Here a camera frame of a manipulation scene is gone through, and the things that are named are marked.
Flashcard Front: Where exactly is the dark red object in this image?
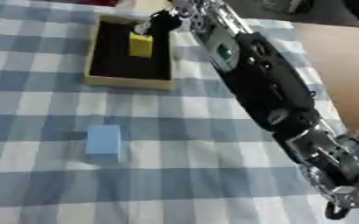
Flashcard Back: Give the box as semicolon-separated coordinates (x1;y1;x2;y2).
74;0;122;7

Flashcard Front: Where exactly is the tan cardboard box black inside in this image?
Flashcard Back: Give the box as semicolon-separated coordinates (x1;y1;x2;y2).
82;13;175;90

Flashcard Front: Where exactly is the blue rectangular block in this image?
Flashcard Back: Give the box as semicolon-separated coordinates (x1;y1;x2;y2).
82;124;123;164

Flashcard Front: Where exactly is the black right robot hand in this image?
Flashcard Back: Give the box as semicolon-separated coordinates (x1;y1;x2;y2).
131;8;185;37

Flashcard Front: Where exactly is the yellow rectangular block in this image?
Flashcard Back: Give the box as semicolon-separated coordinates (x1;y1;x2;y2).
127;31;155;59

